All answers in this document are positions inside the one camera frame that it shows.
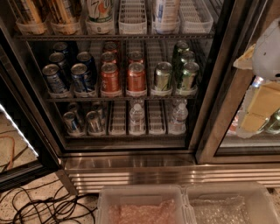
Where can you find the back right green can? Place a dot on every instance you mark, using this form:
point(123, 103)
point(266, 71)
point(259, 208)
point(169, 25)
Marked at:
point(180, 47)

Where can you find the closed right fridge door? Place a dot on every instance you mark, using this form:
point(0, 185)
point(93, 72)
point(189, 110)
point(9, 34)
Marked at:
point(240, 23)

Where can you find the right water bottle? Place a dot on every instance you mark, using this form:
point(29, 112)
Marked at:
point(179, 113)

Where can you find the middle left orange can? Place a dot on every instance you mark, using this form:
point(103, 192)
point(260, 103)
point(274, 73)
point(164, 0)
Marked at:
point(108, 57)

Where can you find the green can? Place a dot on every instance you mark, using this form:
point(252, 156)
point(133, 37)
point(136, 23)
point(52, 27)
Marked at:
point(188, 75)
point(185, 57)
point(163, 76)
point(180, 47)

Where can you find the bottom right silver can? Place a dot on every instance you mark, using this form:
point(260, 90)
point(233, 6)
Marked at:
point(94, 122)

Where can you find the middle left blue can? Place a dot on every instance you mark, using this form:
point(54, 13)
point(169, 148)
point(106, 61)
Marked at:
point(60, 60)

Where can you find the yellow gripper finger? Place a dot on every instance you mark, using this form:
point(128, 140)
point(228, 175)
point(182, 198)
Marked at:
point(245, 61)
point(260, 103)

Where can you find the front left orange can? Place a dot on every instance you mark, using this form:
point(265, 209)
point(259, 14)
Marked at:
point(109, 78)

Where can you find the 7up bottle top shelf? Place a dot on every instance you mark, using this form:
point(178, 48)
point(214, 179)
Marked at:
point(100, 11)

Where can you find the back left orange can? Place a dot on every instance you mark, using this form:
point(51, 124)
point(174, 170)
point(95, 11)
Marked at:
point(110, 46)

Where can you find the white bottle top shelf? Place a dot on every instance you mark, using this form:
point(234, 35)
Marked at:
point(165, 12)

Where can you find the open fridge glass door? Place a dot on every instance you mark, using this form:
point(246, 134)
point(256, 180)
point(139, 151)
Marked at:
point(21, 119)

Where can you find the yellow bottle shelf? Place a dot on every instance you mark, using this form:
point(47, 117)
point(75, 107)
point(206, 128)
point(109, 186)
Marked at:
point(32, 11)
point(65, 11)

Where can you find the bottom left silver can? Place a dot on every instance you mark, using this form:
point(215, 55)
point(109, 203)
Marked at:
point(72, 125)

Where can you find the back left blue can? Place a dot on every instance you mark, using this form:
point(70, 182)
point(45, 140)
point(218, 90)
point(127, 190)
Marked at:
point(62, 47)

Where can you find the front left green can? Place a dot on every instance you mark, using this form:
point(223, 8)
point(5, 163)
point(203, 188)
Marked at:
point(163, 76)

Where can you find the middle right blue can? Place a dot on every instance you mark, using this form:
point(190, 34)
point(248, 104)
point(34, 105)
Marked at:
point(87, 59)

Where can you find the right empty tray top shelf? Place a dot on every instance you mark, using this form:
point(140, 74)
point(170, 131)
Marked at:
point(195, 17)

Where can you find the blue can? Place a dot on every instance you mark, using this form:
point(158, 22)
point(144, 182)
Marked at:
point(87, 59)
point(60, 60)
point(62, 47)
point(82, 78)
point(54, 79)

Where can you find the water bottle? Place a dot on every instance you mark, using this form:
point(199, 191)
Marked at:
point(179, 113)
point(136, 120)

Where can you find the front right blue can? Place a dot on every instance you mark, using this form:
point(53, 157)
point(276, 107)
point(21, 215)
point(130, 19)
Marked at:
point(82, 78)

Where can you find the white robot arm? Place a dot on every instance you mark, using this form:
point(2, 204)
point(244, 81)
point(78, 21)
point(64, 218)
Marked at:
point(263, 59)

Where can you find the back right orange can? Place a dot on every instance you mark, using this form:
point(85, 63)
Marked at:
point(136, 56)

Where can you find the front right green can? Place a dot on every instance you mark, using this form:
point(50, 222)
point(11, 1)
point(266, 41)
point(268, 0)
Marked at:
point(188, 75)

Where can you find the middle right green can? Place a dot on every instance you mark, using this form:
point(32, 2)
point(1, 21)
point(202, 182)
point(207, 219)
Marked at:
point(185, 57)

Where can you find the orange can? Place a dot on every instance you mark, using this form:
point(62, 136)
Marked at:
point(109, 78)
point(136, 77)
point(110, 46)
point(108, 57)
point(136, 56)

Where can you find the front left blue can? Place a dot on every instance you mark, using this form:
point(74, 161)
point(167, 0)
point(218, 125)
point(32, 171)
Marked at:
point(54, 79)

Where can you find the left water bottle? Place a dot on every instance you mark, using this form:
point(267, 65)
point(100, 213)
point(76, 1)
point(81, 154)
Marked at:
point(136, 120)

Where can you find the silver can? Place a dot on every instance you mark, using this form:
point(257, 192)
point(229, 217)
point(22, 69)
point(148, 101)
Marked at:
point(94, 122)
point(72, 125)

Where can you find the left clear plastic bin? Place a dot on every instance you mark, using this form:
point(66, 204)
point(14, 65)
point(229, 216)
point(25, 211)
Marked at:
point(144, 204)

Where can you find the front right orange can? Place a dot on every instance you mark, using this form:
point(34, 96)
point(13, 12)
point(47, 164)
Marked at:
point(136, 77)

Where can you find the right clear plastic bin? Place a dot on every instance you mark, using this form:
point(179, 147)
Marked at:
point(232, 203)

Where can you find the left yellow bottle top shelf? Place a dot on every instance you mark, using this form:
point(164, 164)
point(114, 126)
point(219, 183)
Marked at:
point(32, 11)

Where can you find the clear plastic bin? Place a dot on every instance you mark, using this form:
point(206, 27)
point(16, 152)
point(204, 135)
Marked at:
point(144, 204)
point(232, 203)

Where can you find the empty white tray top shelf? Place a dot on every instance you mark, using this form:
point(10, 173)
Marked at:
point(132, 17)

